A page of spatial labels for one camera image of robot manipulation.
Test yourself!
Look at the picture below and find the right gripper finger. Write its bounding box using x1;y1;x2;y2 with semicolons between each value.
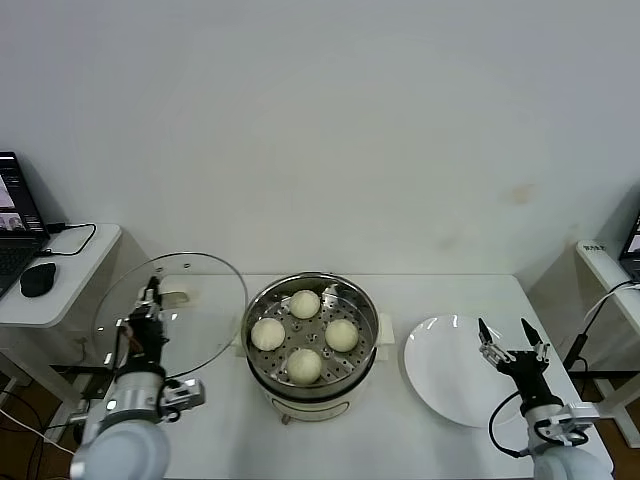
520;317;551;364
477;317;516;369

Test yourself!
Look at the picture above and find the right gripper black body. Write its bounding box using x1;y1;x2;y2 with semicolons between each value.
498;351;564;408

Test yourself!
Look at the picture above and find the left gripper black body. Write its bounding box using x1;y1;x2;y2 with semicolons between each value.
126;313;171;364

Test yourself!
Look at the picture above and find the round glass pot lid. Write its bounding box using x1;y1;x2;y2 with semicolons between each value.
92;252;249;381

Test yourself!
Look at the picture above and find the white steamed baozi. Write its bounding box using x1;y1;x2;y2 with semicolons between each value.
249;317;286;351
288;288;321;319
324;319;360;352
285;348;323;385

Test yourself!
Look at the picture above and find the perforated steel steamer basket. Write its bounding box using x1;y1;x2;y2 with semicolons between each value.
225;271;396;397

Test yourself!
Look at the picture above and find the round white plate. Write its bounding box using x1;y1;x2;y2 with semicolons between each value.
403;313;530;429

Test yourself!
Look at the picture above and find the white side table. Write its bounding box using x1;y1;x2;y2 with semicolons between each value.
0;223;162;416
527;238;640;446

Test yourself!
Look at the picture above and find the black computer mouse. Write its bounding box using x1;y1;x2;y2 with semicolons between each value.
18;261;57;298

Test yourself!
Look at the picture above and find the cream electric pot base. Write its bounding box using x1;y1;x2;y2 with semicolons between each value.
244;344;389;426

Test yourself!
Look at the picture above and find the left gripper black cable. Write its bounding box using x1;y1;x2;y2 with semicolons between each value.
102;319;132;371

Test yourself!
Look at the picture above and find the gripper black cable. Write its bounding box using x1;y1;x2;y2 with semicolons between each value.
102;319;132;371
488;392;534;459

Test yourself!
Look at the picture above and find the black cable connector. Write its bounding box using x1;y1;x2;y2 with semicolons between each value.
562;329;592;372

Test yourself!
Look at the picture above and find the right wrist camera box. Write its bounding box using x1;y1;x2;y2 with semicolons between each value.
532;402;601;446

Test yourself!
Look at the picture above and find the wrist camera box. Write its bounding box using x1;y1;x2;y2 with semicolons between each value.
532;402;601;446
162;378;207;410

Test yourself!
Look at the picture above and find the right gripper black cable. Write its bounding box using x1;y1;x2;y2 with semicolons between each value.
488;392;534;459

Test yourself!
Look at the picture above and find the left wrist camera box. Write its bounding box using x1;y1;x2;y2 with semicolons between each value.
162;378;207;410

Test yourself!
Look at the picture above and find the white power cable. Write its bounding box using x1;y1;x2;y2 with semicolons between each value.
585;281;640;326

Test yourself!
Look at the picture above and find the black laptop charger cable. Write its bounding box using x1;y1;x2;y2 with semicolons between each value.
35;222;97;260

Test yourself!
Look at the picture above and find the white floor cable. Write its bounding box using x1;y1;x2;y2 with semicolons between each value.
0;408;80;457

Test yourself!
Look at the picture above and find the black floor cable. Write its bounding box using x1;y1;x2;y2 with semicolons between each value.
0;387;99;474

